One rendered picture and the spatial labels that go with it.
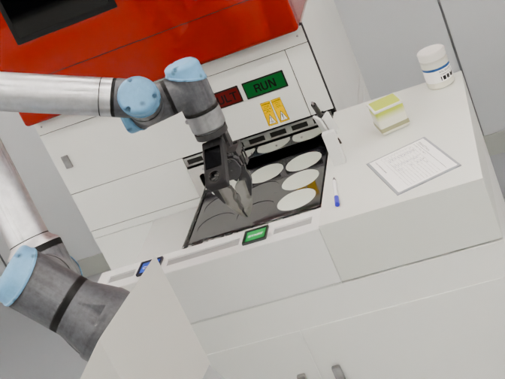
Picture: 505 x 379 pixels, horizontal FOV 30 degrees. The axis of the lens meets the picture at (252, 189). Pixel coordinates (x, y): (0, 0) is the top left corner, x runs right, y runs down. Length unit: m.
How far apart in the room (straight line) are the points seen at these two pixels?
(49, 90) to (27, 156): 2.74
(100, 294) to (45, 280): 0.10
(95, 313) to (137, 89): 0.42
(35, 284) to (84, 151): 1.00
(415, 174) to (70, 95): 0.74
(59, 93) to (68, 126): 0.90
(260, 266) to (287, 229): 0.10
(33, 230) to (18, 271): 0.17
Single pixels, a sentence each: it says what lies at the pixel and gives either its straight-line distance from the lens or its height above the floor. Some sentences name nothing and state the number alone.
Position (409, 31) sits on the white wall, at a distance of 4.02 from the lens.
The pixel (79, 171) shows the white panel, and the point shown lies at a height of 1.04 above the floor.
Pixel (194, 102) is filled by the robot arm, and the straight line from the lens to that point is 1.92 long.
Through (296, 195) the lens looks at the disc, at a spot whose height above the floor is 0.90.
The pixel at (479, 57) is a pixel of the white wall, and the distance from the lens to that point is 4.08.
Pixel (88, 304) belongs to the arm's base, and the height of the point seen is 1.11.
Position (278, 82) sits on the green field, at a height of 1.09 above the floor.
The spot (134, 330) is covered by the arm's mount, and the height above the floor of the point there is 1.04.
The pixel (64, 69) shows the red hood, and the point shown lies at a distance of 2.58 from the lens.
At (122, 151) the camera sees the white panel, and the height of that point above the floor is 1.05.
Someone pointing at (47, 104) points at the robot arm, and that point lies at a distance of 1.82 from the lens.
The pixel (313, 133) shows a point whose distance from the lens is 2.56.
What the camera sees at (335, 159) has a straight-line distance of 2.21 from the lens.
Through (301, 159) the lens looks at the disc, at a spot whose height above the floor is 0.90.
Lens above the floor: 1.83
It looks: 22 degrees down
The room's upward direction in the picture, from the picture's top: 24 degrees counter-clockwise
